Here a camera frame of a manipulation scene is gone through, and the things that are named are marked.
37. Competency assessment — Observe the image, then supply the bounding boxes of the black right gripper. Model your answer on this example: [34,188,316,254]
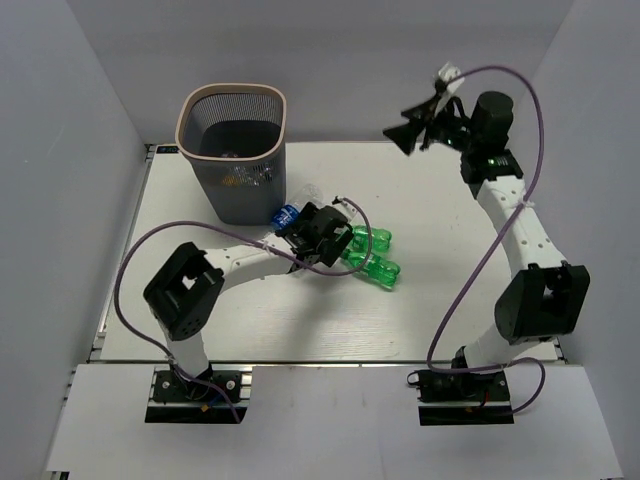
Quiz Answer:
[381,94,478,157]

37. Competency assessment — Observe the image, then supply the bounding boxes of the green plastic bottle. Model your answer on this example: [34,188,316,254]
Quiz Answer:
[351,225,392,253]
[341,249,401,290]

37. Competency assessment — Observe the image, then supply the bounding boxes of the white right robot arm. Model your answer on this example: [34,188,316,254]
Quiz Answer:
[383,91,590,399]

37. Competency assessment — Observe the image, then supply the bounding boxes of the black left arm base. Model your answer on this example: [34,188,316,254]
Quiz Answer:
[145,367,252,425]

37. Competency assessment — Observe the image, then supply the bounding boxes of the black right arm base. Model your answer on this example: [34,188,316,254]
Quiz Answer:
[407,370,514,426]

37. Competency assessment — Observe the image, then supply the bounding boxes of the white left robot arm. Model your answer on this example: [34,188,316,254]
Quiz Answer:
[143,201,356,399]

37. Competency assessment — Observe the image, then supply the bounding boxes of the grey mesh waste bin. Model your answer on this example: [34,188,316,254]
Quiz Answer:
[175,83,287,226]

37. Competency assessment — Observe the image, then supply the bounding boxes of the clear bottle blue label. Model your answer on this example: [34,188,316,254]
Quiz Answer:
[271,184,323,230]

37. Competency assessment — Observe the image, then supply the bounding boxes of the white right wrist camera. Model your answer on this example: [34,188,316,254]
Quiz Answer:
[434,62,464,97]

